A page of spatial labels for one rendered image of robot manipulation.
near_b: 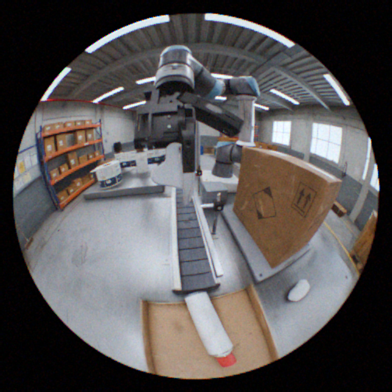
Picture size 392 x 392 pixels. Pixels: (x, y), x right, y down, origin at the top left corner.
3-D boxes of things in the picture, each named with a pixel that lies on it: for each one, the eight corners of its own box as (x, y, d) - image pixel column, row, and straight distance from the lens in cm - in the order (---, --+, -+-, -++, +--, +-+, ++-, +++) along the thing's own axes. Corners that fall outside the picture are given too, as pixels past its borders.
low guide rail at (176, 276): (175, 161, 116) (174, 159, 115) (176, 161, 116) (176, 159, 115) (176, 290, 26) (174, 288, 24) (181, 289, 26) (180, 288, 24)
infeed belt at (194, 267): (176, 156, 173) (176, 154, 172) (181, 155, 173) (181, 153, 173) (180, 294, 31) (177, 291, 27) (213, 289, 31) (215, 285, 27)
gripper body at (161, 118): (148, 154, 22) (150, 103, 28) (193, 150, 22) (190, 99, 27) (133, 143, 15) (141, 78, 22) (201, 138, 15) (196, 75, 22)
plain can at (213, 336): (179, 297, 29) (211, 369, 32) (195, 291, 25) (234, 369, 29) (194, 295, 32) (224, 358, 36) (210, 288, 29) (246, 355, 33)
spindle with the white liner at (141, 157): (140, 174, 94) (134, 137, 91) (150, 173, 92) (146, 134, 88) (137, 178, 86) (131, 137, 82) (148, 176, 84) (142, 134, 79)
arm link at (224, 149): (220, 158, 85) (222, 140, 85) (237, 162, 80) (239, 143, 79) (211, 159, 75) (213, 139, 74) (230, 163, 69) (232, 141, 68)
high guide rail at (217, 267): (182, 155, 115) (182, 154, 115) (183, 155, 115) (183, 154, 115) (215, 278, 21) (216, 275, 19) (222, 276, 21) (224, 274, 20)
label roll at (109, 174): (117, 186, 83) (112, 166, 80) (96, 190, 93) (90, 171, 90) (126, 176, 100) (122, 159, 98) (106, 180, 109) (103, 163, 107)
